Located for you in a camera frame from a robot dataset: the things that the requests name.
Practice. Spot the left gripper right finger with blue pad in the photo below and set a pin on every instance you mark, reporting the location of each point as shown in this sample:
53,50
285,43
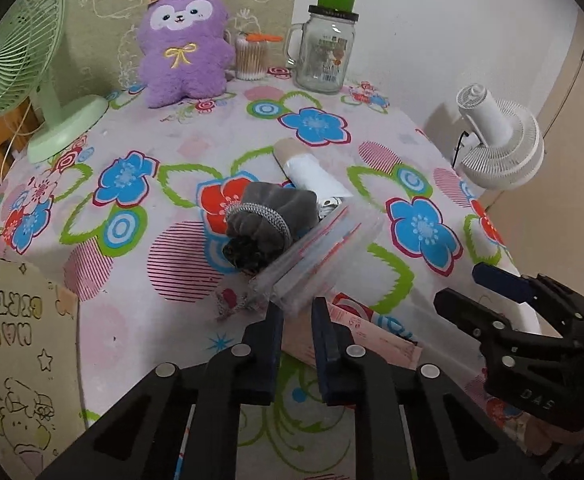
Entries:
337,357

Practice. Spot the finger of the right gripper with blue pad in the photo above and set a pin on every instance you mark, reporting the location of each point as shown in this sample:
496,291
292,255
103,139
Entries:
491,330
516,288

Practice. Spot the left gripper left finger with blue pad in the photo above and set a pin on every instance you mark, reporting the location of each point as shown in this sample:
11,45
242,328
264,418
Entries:
260,368

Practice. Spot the pink package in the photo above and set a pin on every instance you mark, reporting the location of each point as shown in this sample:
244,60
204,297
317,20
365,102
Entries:
371,330

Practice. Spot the clear zip bag pack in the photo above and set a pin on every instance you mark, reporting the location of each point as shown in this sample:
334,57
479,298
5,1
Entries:
313,264

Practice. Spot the grey velvet scrunchie cloth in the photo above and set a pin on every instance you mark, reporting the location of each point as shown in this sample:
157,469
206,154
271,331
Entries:
266,222

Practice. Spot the floral tablecloth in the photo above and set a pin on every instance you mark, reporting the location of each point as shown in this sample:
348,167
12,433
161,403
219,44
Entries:
242,287

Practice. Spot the white floor fan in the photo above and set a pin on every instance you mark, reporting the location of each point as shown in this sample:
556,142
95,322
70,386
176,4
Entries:
502,146

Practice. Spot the yellow cartoon storage box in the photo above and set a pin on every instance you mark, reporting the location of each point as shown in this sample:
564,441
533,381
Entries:
41,405

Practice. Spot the cotton swab container orange lid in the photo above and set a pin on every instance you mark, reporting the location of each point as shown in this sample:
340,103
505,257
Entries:
252,54

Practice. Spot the glass mason jar green lid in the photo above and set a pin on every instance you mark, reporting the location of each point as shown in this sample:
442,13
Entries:
318,51

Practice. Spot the purple plush toy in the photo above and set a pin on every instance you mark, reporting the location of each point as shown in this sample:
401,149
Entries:
184,51

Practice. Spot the green desk fan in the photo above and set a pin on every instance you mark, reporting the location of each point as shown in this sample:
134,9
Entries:
30,35

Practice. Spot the beige cartoon wall sheet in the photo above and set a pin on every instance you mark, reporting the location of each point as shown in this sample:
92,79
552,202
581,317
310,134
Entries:
100,52

